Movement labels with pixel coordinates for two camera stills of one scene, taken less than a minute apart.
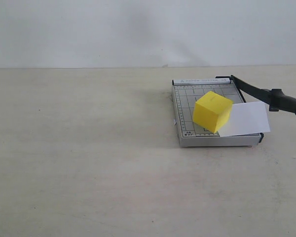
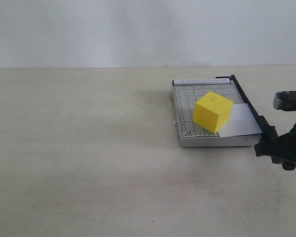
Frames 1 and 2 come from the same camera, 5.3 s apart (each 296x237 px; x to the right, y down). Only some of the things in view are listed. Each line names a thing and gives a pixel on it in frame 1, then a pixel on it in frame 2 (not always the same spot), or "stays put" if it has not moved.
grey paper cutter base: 191,134 stays put
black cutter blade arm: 275,98 → 259,121
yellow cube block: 212,111 stays put
